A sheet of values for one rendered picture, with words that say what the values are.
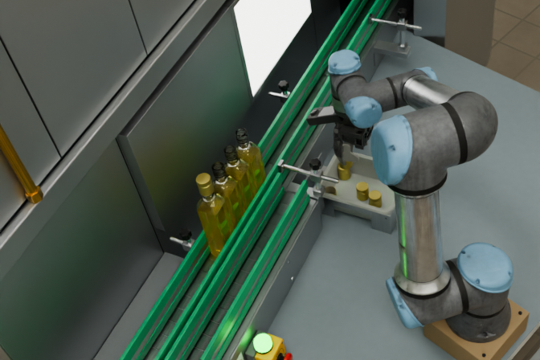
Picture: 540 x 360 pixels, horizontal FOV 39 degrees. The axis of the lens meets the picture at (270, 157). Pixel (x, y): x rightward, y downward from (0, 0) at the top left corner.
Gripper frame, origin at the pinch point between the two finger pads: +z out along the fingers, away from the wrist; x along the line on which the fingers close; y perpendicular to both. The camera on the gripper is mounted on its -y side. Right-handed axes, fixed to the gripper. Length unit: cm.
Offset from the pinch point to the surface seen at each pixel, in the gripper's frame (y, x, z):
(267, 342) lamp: 4, -55, 6
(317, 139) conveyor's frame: -11.8, 6.4, 4.6
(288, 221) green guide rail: -3.6, -26.8, -2.3
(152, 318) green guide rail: -20, -64, -4
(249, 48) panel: -30.3, 9.0, -22.1
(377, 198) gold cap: 10.1, -3.1, 10.5
